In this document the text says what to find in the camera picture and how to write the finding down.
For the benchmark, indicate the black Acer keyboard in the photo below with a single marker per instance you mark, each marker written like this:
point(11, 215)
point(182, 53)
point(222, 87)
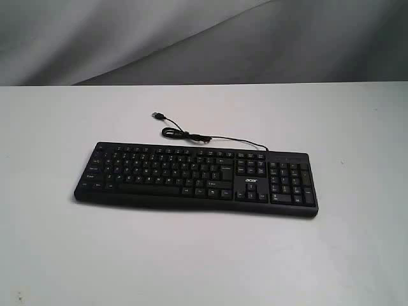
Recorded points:
point(195, 178)

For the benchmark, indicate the grey backdrop cloth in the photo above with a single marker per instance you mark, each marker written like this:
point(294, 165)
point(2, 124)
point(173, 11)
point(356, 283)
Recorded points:
point(202, 42)

